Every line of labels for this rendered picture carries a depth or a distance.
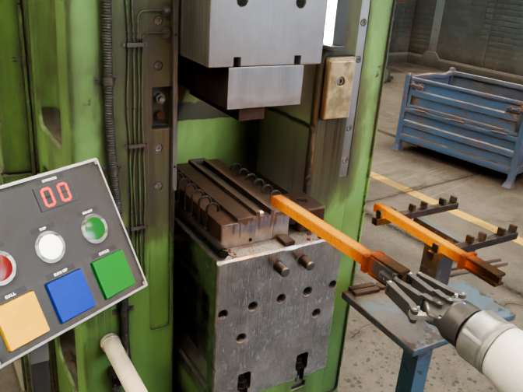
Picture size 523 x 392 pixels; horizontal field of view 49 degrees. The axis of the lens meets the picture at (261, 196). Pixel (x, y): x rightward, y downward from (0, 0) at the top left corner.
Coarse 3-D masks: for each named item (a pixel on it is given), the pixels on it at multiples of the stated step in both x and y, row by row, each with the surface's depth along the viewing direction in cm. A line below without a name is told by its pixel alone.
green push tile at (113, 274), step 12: (120, 252) 112; (96, 264) 108; (108, 264) 110; (120, 264) 112; (96, 276) 108; (108, 276) 109; (120, 276) 111; (132, 276) 113; (108, 288) 109; (120, 288) 111
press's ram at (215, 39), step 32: (192, 0) 124; (224, 0) 119; (256, 0) 122; (288, 0) 126; (320, 0) 130; (192, 32) 126; (224, 32) 121; (256, 32) 125; (288, 32) 129; (320, 32) 134; (224, 64) 124; (256, 64) 128; (288, 64) 132
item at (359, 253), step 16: (288, 208) 133; (304, 224) 128; (320, 224) 124; (336, 240) 118; (352, 240) 118; (352, 256) 115; (368, 256) 110; (384, 256) 109; (368, 272) 111; (400, 272) 104
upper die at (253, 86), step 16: (192, 64) 141; (192, 80) 142; (208, 80) 134; (224, 80) 127; (240, 80) 128; (256, 80) 130; (272, 80) 132; (288, 80) 134; (208, 96) 136; (224, 96) 129; (240, 96) 129; (256, 96) 131; (272, 96) 133; (288, 96) 136
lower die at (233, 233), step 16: (192, 160) 176; (208, 160) 179; (192, 176) 167; (208, 176) 166; (240, 176) 169; (176, 192) 162; (208, 192) 156; (224, 192) 157; (256, 192) 158; (208, 208) 149; (224, 208) 147; (240, 208) 148; (272, 208) 146; (208, 224) 146; (224, 224) 141; (240, 224) 143; (256, 224) 145; (272, 224) 148; (288, 224) 151; (224, 240) 142; (240, 240) 144; (256, 240) 147
